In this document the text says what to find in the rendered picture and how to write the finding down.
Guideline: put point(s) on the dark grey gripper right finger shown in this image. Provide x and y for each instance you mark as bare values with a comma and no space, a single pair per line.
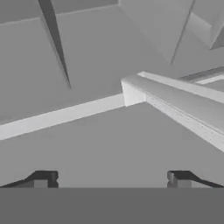
180,177

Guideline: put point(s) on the grey tall cabinet panel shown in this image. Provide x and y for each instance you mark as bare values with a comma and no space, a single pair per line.
87,43

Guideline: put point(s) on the pale grey plinth strip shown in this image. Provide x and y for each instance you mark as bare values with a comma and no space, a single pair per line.
61,115

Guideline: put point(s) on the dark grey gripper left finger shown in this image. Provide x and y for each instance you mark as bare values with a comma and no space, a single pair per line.
43,177

